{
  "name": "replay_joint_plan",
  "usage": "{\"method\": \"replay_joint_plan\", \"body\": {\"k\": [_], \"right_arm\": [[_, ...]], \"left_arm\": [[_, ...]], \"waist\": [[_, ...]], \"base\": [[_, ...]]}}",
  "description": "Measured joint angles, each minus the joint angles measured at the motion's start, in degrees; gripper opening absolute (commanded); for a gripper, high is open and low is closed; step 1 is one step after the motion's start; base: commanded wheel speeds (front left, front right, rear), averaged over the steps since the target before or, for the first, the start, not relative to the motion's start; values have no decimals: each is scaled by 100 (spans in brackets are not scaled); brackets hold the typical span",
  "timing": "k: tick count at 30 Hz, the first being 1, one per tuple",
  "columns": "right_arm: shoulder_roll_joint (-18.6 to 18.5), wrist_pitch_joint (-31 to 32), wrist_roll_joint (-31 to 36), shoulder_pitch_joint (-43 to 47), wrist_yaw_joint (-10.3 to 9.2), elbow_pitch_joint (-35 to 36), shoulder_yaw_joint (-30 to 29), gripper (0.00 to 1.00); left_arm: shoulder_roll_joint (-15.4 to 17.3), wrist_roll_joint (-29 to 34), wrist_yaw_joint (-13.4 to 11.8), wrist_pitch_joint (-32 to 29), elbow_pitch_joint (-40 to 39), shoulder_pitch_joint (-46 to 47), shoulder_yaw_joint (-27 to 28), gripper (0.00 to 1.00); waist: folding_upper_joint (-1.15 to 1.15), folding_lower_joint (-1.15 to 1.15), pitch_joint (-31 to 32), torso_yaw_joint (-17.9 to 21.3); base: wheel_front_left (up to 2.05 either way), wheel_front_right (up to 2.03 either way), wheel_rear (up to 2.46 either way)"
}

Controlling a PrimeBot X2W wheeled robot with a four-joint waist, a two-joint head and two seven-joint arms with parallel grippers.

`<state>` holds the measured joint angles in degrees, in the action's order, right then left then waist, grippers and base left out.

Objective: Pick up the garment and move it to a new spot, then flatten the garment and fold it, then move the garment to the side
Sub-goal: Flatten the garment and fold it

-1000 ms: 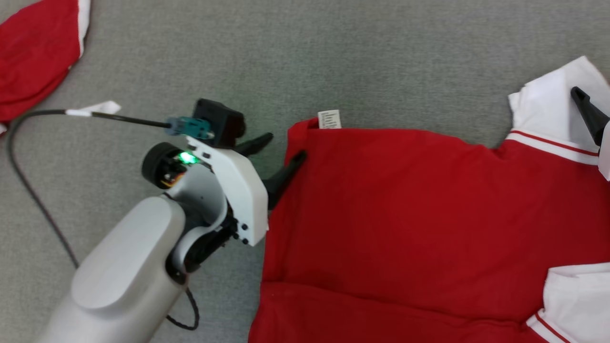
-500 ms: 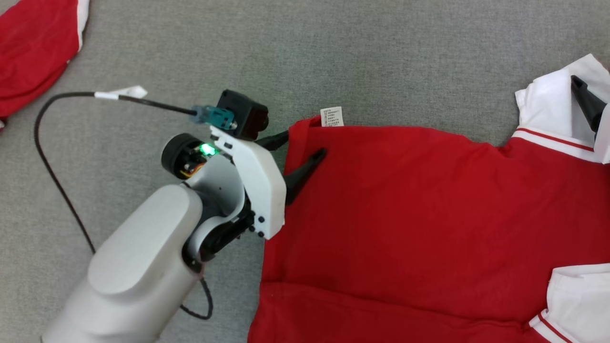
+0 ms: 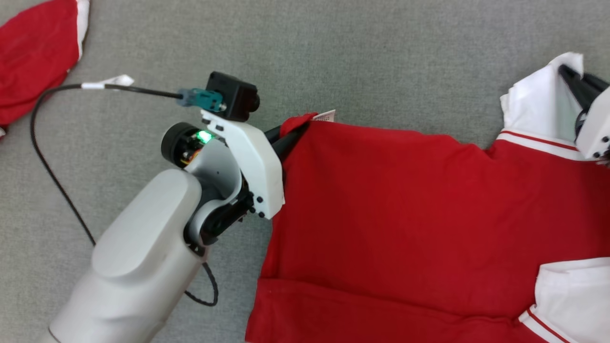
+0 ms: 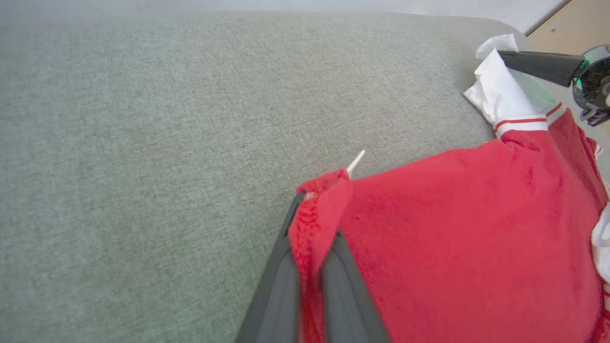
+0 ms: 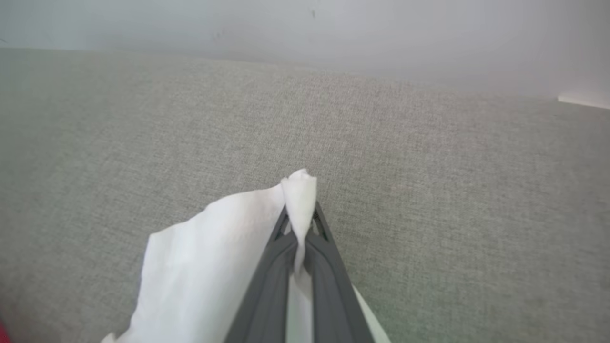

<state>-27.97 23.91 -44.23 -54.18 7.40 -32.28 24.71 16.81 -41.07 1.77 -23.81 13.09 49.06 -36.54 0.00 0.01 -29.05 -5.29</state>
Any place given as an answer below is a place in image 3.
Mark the red shorts with white trim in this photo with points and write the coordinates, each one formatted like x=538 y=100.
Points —
x=33 y=57

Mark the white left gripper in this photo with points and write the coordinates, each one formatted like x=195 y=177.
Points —
x=257 y=166

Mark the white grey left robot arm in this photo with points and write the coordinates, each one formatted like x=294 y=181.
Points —
x=138 y=238

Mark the red polo shirt white collar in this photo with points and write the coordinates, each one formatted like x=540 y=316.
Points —
x=405 y=214

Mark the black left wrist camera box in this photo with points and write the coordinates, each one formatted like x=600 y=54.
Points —
x=233 y=95

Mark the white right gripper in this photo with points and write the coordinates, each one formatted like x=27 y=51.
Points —
x=598 y=131

